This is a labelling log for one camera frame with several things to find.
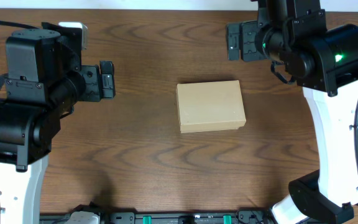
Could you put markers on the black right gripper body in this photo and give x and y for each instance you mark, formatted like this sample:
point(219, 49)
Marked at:
point(250, 42)

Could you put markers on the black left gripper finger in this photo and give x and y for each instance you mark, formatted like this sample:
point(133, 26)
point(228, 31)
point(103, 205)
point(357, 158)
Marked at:
point(93, 85)
point(107, 73)

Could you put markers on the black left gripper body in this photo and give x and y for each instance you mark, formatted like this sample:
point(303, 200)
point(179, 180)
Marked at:
point(92, 83)

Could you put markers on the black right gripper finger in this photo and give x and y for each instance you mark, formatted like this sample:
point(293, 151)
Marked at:
point(232, 40)
point(251, 41)

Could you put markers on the cardboard box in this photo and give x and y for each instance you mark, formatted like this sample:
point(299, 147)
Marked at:
point(210, 106)

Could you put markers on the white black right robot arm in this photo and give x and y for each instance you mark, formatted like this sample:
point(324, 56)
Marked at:
point(324, 62)

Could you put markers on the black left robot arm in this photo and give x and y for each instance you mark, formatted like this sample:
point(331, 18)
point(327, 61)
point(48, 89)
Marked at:
point(45, 79)

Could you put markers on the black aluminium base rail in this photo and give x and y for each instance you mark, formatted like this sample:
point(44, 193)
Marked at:
point(93, 213)

